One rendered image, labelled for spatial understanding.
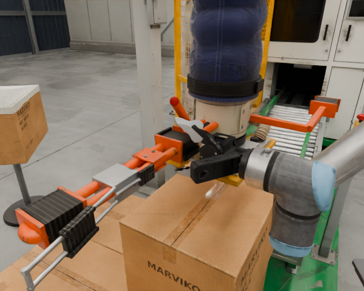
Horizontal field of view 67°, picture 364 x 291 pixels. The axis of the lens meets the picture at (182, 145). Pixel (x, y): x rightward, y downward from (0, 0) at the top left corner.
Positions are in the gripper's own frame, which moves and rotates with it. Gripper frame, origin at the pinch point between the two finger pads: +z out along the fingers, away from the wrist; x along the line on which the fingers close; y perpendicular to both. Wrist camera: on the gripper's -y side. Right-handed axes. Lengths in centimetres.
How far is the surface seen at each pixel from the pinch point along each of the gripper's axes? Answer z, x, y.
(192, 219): -0.8, -29.5, 9.0
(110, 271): 35, -69, 1
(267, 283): -14, -124, 79
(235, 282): -21.6, -31.5, -3.2
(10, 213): 185, -121, 19
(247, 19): -8.4, 29.2, 20.6
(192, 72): 5.6, 15.2, 17.8
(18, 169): 176, -81, 32
